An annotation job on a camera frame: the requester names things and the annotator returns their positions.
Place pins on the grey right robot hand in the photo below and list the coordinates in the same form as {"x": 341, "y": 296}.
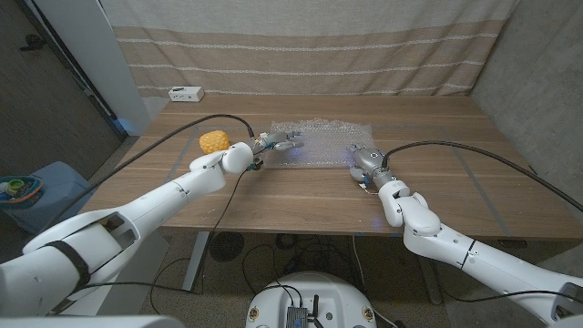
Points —
{"x": 371, "y": 161}

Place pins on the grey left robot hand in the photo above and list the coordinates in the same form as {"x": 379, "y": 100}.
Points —
{"x": 275, "y": 141}

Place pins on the clear bubble wrap sheet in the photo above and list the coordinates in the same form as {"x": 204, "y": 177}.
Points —
{"x": 323, "y": 146}

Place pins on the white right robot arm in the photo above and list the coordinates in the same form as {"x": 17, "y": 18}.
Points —
{"x": 455, "y": 255}

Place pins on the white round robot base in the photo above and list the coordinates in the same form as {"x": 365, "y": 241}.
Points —
{"x": 337, "y": 296}

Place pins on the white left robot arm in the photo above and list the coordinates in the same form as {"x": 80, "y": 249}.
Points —
{"x": 159, "y": 205}

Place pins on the yellow sponge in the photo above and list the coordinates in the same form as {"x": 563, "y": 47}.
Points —
{"x": 214, "y": 141}

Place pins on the beige striped curtain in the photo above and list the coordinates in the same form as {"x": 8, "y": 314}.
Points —
{"x": 296, "y": 45}

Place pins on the white power strip box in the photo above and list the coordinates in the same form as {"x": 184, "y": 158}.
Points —
{"x": 186, "y": 94}

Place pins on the black round floor disc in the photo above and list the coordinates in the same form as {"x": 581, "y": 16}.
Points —
{"x": 228, "y": 248}

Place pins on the grey table leg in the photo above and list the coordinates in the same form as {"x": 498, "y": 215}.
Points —
{"x": 432, "y": 287}

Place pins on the white table leg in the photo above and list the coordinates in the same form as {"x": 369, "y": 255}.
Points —
{"x": 196, "y": 269}

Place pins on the grey electronics module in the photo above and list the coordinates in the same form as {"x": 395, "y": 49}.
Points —
{"x": 296, "y": 316}

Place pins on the blue storage bin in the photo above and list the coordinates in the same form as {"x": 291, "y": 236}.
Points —
{"x": 59, "y": 191}

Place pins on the teal orange toy bowl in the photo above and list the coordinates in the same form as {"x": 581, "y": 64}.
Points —
{"x": 27, "y": 193}

